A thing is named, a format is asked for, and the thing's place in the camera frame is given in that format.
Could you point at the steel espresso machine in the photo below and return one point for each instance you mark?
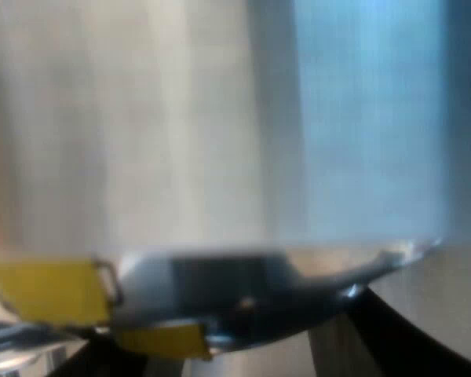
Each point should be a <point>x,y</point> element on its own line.
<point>149,118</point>

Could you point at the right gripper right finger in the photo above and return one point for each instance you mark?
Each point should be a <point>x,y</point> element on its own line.
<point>412,345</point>

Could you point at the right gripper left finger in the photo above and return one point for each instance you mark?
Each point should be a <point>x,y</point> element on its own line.
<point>110,359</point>

